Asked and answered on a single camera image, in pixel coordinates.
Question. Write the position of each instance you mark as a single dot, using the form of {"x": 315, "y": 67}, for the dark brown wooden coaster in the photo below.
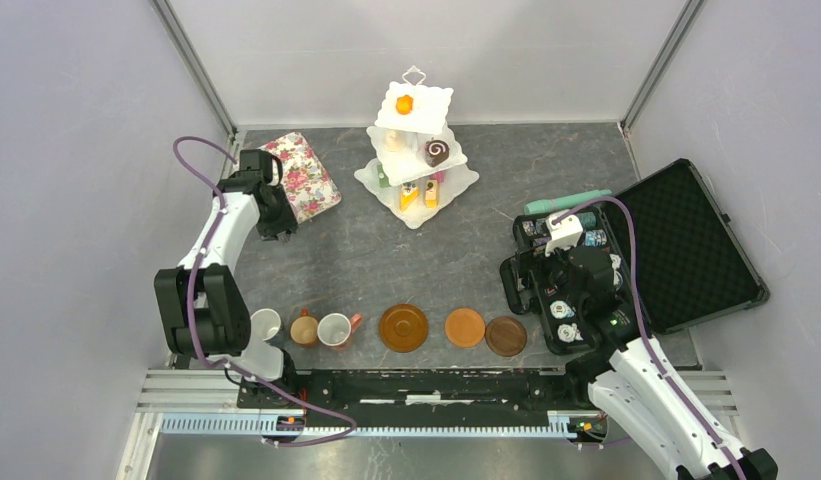
{"x": 505, "y": 336}

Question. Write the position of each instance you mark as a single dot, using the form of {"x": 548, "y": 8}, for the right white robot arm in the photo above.
{"x": 625, "y": 372}

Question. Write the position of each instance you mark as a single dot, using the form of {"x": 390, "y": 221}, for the light orange wooden coaster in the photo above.
{"x": 464, "y": 327}

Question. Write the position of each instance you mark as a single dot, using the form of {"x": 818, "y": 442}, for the orange star pastry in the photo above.
{"x": 404, "y": 105}

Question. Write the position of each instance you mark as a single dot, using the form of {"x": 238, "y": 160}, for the large brown wooden saucer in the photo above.
{"x": 403, "y": 328}

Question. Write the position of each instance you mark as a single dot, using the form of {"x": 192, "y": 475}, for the green square cake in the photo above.
{"x": 383, "y": 179}

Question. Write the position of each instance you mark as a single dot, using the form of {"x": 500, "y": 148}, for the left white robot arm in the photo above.
{"x": 203, "y": 313}

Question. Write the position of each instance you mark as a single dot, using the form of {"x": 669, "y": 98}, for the orange yellow cake piece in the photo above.
{"x": 431, "y": 194}

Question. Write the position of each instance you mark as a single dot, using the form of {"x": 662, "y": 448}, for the white three-tier dessert stand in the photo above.
{"x": 427, "y": 121}

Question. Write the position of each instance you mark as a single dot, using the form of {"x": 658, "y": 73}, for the cream round pastry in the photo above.
{"x": 394, "y": 140}

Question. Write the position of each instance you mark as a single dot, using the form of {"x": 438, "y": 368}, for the pink cake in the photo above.
{"x": 438, "y": 176}

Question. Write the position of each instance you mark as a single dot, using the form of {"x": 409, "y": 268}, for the yellow cake slice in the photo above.
{"x": 409, "y": 192}

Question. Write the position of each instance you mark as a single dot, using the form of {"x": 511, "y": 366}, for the black open carrying case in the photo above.
{"x": 692, "y": 267}

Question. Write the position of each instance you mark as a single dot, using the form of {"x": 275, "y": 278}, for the teal cylindrical handle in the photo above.
{"x": 544, "y": 206}

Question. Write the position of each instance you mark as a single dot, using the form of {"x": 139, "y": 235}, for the chocolate swirl roll cake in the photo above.
{"x": 436, "y": 151}

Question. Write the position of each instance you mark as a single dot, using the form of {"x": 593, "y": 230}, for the orange mug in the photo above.
{"x": 304, "y": 329}

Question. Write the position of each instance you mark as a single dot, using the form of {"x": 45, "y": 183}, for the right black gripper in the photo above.
{"x": 548, "y": 260}

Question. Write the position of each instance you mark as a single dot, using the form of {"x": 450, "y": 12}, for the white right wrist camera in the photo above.
{"x": 564, "y": 232}

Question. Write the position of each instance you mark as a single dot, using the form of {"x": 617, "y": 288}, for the floral rectangular tray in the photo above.
{"x": 309, "y": 188}

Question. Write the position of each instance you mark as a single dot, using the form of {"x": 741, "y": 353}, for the white mug pink handle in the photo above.
{"x": 335, "y": 330}

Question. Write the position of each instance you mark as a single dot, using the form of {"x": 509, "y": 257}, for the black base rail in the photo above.
{"x": 426, "y": 400}

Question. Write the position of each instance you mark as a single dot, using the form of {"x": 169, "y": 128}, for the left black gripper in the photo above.
{"x": 286, "y": 220}

